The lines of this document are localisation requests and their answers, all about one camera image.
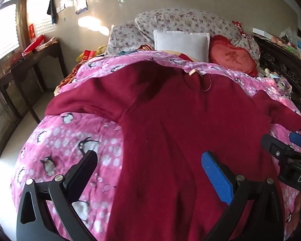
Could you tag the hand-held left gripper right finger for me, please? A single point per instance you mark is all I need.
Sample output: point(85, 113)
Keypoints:
point(215, 175)

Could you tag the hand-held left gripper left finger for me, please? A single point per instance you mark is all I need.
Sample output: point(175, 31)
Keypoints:
point(84, 170)

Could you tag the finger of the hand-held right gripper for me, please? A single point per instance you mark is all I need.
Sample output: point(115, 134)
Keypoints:
point(299, 139)
point(273, 145)

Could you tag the dark red sweater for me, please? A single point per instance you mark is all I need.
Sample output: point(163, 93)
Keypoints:
point(165, 143)

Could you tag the pink penguin print blanket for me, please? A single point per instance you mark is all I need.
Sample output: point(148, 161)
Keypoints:
point(65, 140)

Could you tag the dark carved wooden headboard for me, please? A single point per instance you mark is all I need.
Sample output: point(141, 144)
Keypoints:
point(288, 67)

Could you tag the orange cloth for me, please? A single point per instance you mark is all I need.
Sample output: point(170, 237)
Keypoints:
point(66, 79)

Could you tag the pile of clutter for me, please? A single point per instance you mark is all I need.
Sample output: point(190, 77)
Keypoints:
point(291, 44)

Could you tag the red heart-shaped pillow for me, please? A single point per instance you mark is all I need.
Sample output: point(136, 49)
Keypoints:
point(230, 57)

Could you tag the small red box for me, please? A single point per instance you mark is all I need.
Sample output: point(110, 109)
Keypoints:
point(88, 55)

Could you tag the dark wooden side table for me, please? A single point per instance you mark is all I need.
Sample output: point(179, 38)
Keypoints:
point(40, 57)

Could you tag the yellow and red cloth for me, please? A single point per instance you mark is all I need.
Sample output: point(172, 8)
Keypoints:
point(184, 56)

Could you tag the long red box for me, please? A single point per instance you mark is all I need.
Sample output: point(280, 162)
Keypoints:
point(33, 44)

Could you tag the white pillow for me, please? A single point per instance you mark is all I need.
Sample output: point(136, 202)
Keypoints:
point(180, 42)

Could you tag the floral pillow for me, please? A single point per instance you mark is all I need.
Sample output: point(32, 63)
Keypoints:
point(126, 37)

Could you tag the floral pillows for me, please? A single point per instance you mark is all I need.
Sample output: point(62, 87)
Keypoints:
point(185, 18)

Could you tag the window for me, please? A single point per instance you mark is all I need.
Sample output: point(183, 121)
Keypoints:
point(5, 30)

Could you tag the dark hanging cloth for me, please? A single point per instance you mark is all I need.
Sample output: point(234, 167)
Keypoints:
point(52, 10)

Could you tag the red paper wall sticker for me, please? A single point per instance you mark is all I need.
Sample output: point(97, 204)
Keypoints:
point(31, 31)

